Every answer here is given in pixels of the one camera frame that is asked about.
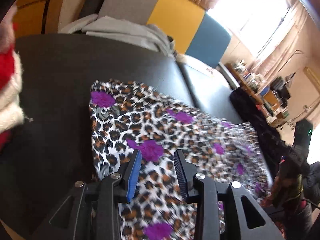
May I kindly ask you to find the large window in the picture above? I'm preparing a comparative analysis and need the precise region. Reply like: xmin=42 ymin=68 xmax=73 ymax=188
xmin=207 ymin=0 xmax=293 ymax=58

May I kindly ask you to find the leopard print garment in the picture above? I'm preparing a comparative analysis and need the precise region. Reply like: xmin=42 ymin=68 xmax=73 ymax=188
xmin=89 ymin=79 xmax=273 ymax=240

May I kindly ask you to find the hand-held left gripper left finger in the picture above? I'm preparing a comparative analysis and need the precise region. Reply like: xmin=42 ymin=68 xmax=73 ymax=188
xmin=31 ymin=150 xmax=142 ymax=240

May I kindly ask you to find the grey garment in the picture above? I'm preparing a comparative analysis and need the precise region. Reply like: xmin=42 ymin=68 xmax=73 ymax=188
xmin=59 ymin=14 xmax=175 ymax=58

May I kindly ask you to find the black monitor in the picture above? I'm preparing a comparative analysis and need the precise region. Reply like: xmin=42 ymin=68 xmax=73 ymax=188
xmin=271 ymin=76 xmax=292 ymax=105

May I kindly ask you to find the black garment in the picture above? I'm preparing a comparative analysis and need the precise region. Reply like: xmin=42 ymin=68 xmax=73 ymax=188
xmin=230 ymin=86 xmax=308 ymax=165

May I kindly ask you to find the red fluffy garment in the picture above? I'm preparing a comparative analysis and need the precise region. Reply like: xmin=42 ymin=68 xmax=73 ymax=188
xmin=0 ymin=46 xmax=16 ymax=92

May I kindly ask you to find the wooden desk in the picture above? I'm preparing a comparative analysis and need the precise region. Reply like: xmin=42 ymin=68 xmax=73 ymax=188
xmin=226 ymin=62 xmax=275 ymax=105

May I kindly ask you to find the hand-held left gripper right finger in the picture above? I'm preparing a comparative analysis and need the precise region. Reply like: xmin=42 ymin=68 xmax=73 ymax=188
xmin=174 ymin=149 xmax=285 ymax=240

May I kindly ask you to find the white fluffy garment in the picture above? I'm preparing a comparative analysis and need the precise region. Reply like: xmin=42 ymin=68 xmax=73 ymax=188
xmin=0 ymin=52 xmax=25 ymax=133

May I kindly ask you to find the wooden wardrobe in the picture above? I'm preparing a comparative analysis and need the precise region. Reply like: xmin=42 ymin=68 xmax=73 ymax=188
xmin=12 ymin=0 xmax=70 ymax=34

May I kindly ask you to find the beige air conditioner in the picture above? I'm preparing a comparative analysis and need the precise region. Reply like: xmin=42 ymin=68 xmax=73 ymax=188
xmin=304 ymin=66 xmax=320 ymax=90

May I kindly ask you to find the grey yellow blue sofa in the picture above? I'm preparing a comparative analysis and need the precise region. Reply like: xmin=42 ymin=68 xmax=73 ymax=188
xmin=59 ymin=0 xmax=240 ymax=90

